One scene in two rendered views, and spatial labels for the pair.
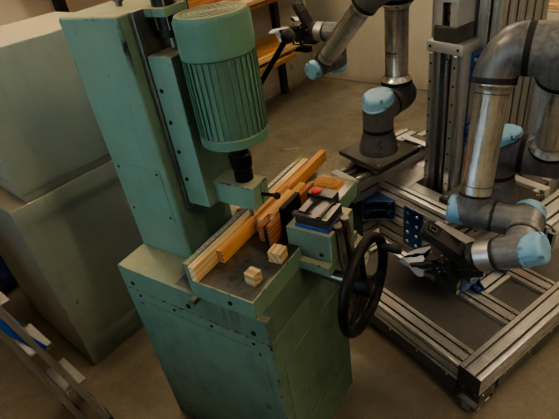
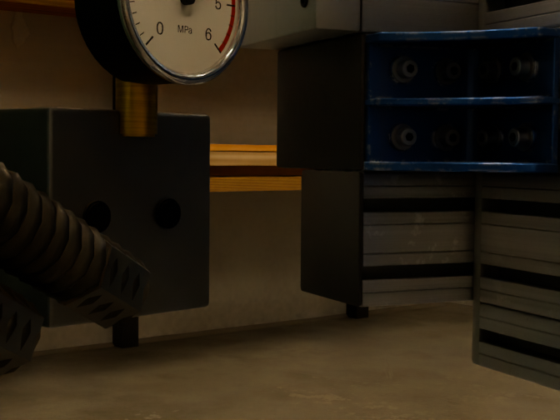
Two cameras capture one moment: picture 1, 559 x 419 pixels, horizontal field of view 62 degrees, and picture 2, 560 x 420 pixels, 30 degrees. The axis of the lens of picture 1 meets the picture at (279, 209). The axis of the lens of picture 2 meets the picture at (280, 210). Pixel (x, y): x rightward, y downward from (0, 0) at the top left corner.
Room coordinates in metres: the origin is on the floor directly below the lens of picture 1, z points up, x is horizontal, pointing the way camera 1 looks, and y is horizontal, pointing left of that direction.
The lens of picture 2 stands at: (0.79, -0.33, 0.60)
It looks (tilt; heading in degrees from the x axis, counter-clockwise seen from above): 3 degrees down; 5
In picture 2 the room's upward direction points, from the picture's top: 1 degrees clockwise
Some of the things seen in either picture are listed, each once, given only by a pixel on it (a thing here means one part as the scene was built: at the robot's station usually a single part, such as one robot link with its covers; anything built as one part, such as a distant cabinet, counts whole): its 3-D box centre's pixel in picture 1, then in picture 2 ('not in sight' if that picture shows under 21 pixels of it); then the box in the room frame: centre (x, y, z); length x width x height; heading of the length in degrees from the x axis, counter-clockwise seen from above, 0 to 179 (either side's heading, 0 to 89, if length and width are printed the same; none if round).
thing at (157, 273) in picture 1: (231, 256); not in sight; (1.17, 0.18, 0.76); 0.57 x 0.45 x 0.09; 53
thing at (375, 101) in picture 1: (378, 108); not in sight; (1.62, -0.43, 0.98); 0.13 x 0.12 x 0.14; 134
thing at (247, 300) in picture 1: (296, 235); not in sight; (1.07, -0.04, 0.87); 0.61 x 0.30 x 0.06; 143
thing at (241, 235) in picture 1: (279, 199); not in sight; (1.21, 0.00, 0.92); 0.60 x 0.02 x 0.04; 143
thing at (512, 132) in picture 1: (500, 149); not in sight; (1.18, -0.68, 0.98); 0.13 x 0.12 x 0.14; 52
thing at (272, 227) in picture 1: (292, 211); not in sight; (1.11, -0.04, 0.93); 0.25 x 0.01 x 0.07; 143
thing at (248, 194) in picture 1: (242, 190); not in sight; (1.11, 0.09, 1.03); 0.14 x 0.07 x 0.09; 53
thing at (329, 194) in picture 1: (320, 208); not in sight; (1.02, -0.11, 0.99); 0.13 x 0.11 x 0.06; 143
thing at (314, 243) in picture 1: (320, 230); not in sight; (1.02, -0.10, 0.92); 0.15 x 0.13 x 0.09; 143
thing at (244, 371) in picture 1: (252, 339); not in sight; (1.17, 0.18, 0.36); 0.58 x 0.45 x 0.71; 53
